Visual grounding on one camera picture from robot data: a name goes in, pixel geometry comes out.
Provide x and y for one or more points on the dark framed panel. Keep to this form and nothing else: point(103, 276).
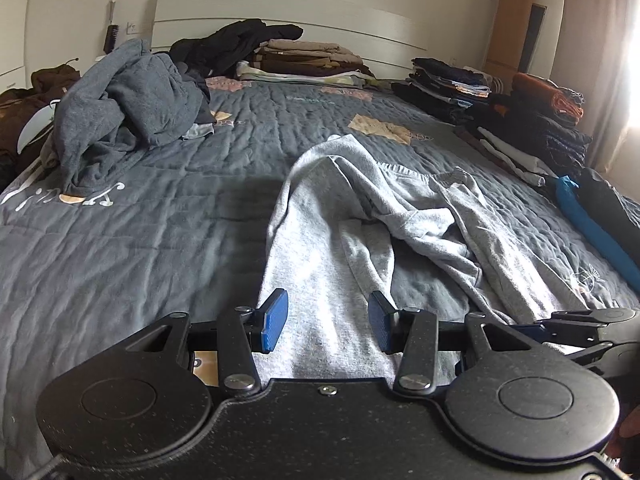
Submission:
point(531, 40)

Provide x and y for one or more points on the black jacket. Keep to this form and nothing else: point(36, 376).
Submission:
point(235, 45)

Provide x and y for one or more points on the black folded garment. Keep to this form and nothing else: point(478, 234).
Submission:
point(610, 200)

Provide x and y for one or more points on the blue folded garment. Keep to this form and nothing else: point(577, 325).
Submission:
point(585, 215)

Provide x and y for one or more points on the light grey sweatpants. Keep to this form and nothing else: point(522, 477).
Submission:
point(320, 260)

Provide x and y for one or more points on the wooden panel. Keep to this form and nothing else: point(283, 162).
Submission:
point(510, 20)

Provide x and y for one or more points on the brown jacket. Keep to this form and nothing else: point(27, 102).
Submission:
point(50, 80)

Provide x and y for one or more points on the dark grey crumpled garment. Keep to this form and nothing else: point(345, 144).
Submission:
point(197, 90)

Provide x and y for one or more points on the white bed headboard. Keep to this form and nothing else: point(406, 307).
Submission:
point(325, 15)

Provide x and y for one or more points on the stack of folded dark clothes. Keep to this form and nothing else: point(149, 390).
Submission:
point(435, 85)

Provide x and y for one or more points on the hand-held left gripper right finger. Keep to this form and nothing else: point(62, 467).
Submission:
point(380, 320)

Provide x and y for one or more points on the black hairbrush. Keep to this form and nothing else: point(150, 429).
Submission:
point(111, 37)

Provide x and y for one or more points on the stack of folded brown clothes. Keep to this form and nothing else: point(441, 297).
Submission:
point(300, 60)

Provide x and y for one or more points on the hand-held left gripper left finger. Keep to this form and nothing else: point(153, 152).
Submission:
point(275, 320)

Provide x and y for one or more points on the beige curtain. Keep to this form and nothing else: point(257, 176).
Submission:
point(590, 60)

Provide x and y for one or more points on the folded clothes stack with orange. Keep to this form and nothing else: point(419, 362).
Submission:
point(540, 130)

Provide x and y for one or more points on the grey-blue crumpled garment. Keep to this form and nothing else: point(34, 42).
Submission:
point(130, 100)

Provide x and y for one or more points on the person's right hand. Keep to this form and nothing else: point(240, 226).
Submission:
point(632, 430)

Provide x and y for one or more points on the grey patterned bed quilt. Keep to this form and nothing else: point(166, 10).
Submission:
point(125, 260)

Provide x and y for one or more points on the small light grey garment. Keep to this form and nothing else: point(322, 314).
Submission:
point(197, 131)

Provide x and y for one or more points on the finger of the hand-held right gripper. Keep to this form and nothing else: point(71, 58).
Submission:
point(600, 355)
point(585, 330)

